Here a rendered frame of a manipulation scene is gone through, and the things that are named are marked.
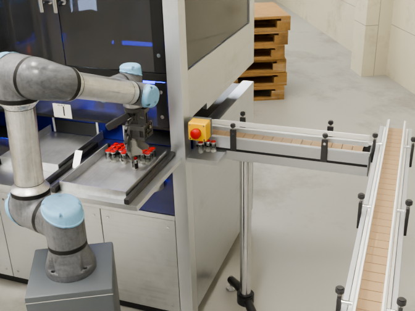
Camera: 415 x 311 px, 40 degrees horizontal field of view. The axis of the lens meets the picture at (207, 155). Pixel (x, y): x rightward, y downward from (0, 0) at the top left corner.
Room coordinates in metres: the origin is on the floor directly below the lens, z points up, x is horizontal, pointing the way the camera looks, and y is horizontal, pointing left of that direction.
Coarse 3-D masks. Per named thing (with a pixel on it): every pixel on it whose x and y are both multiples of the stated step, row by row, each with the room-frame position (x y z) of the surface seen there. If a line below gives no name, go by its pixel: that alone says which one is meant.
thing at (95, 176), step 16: (96, 160) 2.01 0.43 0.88; (160, 160) 1.95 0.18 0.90; (80, 176) 1.87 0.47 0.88; (96, 176) 1.87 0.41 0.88; (112, 176) 1.86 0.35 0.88; (128, 176) 1.86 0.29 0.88; (144, 176) 1.82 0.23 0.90; (80, 192) 1.75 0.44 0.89; (96, 192) 1.73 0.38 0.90; (112, 192) 1.70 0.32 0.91; (128, 192) 1.70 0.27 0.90
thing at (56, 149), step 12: (48, 132) 2.30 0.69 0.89; (48, 144) 2.18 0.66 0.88; (60, 144) 2.17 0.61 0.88; (72, 144) 2.17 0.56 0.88; (84, 144) 2.09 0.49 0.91; (0, 156) 2.00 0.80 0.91; (48, 156) 2.06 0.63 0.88; (60, 156) 2.06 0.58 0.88; (72, 156) 2.01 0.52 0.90; (48, 168) 1.93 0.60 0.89
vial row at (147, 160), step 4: (108, 148) 2.02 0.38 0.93; (112, 148) 2.02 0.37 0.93; (116, 148) 2.02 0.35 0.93; (120, 148) 2.01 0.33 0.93; (116, 152) 2.00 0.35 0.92; (144, 152) 1.97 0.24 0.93; (148, 152) 1.97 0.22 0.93; (120, 156) 1.99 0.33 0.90; (128, 156) 1.99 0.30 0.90; (140, 156) 1.96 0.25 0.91; (144, 156) 1.97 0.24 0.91; (148, 156) 1.96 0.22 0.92; (120, 160) 1.99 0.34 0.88; (128, 160) 1.99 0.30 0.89; (140, 160) 1.97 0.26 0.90; (144, 160) 1.96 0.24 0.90; (148, 160) 1.95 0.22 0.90; (148, 164) 1.95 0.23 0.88
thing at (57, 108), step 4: (52, 104) 2.22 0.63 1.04; (56, 104) 2.21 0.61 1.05; (60, 104) 2.20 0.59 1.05; (64, 104) 2.20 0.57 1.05; (56, 108) 2.21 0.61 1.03; (60, 108) 2.20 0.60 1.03; (64, 108) 2.20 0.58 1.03; (68, 108) 2.19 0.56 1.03; (56, 112) 2.21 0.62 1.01; (60, 112) 2.20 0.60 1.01; (68, 112) 2.19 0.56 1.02; (56, 116) 2.21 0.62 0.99; (60, 116) 2.21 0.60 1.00; (64, 116) 2.20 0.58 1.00; (68, 116) 2.19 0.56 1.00
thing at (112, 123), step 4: (120, 116) 1.91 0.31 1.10; (124, 116) 1.90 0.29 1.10; (128, 116) 1.90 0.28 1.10; (112, 120) 1.92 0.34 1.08; (116, 120) 1.91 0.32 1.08; (120, 120) 1.91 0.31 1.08; (124, 120) 1.90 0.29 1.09; (108, 124) 1.93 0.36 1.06; (112, 124) 1.92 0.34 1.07; (116, 124) 1.91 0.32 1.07; (108, 128) 1.93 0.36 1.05; (112, 128) 1.93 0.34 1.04
